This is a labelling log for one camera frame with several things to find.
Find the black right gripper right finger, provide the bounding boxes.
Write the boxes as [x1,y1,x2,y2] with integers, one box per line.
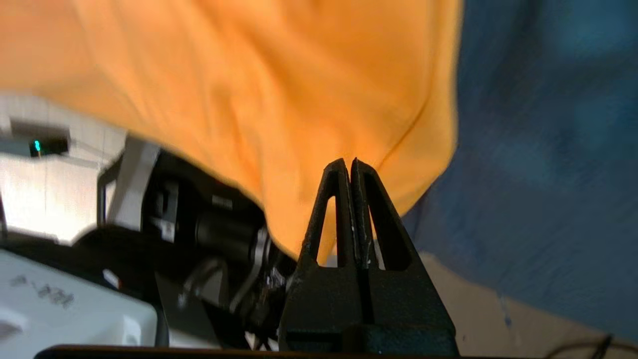
[351,159,455,330]

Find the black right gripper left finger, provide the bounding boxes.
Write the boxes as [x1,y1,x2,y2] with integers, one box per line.
[278,159,372,334]

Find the yellow t-shirt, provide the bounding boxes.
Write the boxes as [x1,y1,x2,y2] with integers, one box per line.
[0,0,464,266]

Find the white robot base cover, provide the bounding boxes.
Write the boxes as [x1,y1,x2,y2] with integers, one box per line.
[0,249,161,359]

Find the silver and black robot torso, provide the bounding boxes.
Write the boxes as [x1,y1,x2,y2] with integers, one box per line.
[75,132,300,351]

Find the dark blue bed sheet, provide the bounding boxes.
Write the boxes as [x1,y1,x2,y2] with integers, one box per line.
[403,0,638,345]

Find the grey box with green light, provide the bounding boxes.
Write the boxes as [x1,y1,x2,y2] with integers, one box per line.
[0,120,70,158]

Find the black floor cable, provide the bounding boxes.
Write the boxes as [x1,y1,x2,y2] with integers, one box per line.
[546,333,638,357]

